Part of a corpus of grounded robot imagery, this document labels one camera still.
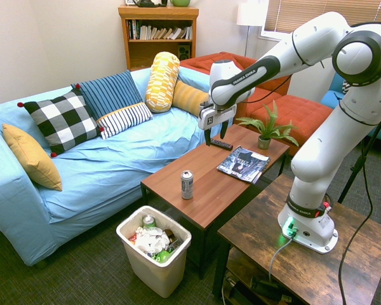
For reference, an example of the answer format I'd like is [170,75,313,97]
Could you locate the small potted fern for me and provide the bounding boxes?
[235,100,300,151]

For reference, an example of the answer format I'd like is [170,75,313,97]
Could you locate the orange yellow striped pillow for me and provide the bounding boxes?
[171,79,210,118]

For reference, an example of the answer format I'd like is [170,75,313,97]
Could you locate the row of books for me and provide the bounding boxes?
[128,19,193,41]

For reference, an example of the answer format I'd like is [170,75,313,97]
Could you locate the black clear plastic bottle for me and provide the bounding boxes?
[166,238,182,254]

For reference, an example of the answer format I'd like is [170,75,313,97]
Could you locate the black cable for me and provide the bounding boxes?
[338,104,381,305]

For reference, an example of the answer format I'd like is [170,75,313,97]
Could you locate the dark cover magazine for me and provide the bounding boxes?
[216,145,271,185]

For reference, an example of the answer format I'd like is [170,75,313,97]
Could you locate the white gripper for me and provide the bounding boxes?
[197,103,237,147]

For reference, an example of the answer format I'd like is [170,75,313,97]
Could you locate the rustic wooden robot stand table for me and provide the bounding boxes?
[211,173,381,305]

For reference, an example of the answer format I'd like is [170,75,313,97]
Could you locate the wooden bookshelf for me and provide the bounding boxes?
[117,5,200,72]

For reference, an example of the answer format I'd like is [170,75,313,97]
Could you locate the black white checked pillow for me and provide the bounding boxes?
[17,88,105,158]

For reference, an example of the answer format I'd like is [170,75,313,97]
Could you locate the white blue drink can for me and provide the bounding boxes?
[180,170,194,201]

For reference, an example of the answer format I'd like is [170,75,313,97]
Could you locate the green snack bag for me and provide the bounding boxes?
[154,249,174,264]

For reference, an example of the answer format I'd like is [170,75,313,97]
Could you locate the mustard yellow pillow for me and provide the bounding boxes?
[2,123,64,192]

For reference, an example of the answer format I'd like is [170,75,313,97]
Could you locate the light blue sofa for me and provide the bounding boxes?
[0,67,217,267]

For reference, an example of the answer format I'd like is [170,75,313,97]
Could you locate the blue chair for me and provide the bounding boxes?
[320,63,381,144]

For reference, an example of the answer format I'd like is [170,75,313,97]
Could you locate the black remote control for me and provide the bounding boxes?
[209,138,234,151]

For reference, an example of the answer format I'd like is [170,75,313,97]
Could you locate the crumpled white tissue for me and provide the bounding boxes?
[134,226,171,255]

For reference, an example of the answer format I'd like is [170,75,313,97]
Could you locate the wooden window blinds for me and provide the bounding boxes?
[264,0,381,35]

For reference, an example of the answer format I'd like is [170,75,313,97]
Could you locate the grey cable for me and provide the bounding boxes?
[268,234,296,282]

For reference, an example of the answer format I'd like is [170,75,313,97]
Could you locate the yellow patterned bolster pillow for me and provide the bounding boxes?
[144,51,181,114]

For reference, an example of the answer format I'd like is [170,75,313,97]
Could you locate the white shade floor lamp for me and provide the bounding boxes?
[236,0,269,58]

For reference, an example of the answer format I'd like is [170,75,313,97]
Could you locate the blue striped pillow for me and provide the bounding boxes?
[70,69,144,121]

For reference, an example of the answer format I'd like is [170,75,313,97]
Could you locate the white navy striped pillow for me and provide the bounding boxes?
[96,101,154,140]

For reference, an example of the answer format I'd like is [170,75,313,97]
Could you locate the wooden coffee table black legs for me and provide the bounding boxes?
[140,123,291,280]

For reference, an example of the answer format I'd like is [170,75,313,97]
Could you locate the white plastic trash bin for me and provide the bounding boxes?
[116,205,192,299]

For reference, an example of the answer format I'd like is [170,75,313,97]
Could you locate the black tripod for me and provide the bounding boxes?
[337,114,381,204]

